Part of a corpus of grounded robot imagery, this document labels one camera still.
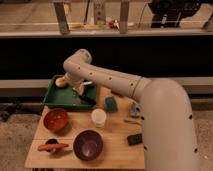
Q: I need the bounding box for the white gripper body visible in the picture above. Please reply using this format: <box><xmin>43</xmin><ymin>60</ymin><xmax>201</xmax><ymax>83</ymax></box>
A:
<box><xmin>65</xmin><ymin>73</ymin><xmax>85</xmax><ymax>93</ymax></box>

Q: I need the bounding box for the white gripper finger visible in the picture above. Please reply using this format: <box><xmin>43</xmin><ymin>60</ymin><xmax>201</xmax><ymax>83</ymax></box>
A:
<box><xmin>82</xmin><ymin>81</ymin><xmax>93</xmax><ymax>86</ymax></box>

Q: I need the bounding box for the yellow apple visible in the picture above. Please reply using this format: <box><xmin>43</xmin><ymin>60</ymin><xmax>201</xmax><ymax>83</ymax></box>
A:
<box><xmin>55</xmin><ymin>77</ymin><xmax>67</xmax><ymax>88</ymax></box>

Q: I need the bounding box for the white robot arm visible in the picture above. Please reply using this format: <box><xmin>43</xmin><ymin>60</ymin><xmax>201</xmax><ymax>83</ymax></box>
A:
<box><xmin>63</xmin><ymin>49</ymin><xmax>200</xmax><ymax>171</ymax></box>

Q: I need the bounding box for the green plastic tray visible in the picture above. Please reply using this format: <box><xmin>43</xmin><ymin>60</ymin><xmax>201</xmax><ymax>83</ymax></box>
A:
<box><xmin>43</xmin><ymin>75</ymin><xmax>97</xmax><ymax>111</ymax></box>

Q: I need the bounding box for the green sponge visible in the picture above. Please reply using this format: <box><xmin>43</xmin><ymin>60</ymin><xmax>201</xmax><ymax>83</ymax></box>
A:
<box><xmin>105</xmin><ymin>96</ymin><xmax>118</xmax><ymax>113</ymax></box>

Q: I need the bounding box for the white cup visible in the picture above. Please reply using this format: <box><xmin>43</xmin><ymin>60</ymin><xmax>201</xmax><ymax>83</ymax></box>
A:
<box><xmin>91</xmin><ymin>109</ymin><xmax>107</xmax><ymax>128</ymax></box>

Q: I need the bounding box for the red-brown bowl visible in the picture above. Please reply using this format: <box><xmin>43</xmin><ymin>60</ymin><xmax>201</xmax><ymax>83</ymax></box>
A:
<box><xmin>43</xmin><ymin>108</ymin><xmax>68</xmax><ymax>132</ymax></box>

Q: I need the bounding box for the metal utensil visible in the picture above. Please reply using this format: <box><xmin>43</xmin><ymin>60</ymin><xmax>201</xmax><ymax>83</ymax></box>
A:
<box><xmin>123</xmin><ymin>120</ymin><xmax>141</xmax><ymax>125</ymax></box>

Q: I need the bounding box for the wooden table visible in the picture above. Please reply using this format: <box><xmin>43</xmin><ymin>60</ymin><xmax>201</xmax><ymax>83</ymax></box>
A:
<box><xmin>25</xmin><ymin>96</ymin><xmax>145</xmax><ymax>169</ymax></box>

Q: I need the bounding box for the small dark bowl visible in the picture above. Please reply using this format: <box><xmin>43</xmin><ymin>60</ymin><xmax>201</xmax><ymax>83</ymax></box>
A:
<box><xmin>45</xmin><ymin>138</ymin><xmax>58</xmax><ymax>153</ymax></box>

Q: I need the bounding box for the purple bowl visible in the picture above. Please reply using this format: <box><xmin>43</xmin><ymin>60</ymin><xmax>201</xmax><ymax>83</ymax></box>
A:
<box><xmin>73</xmin><ymin>130</ymin><xmax>103</xmax><ymax>161</ymax></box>

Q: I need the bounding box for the black phone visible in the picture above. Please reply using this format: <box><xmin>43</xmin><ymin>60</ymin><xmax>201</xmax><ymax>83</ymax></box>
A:
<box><xmin>127</xmin><ymin>134</ymin><xmax>142</xmax><ymax>146</ymax></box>

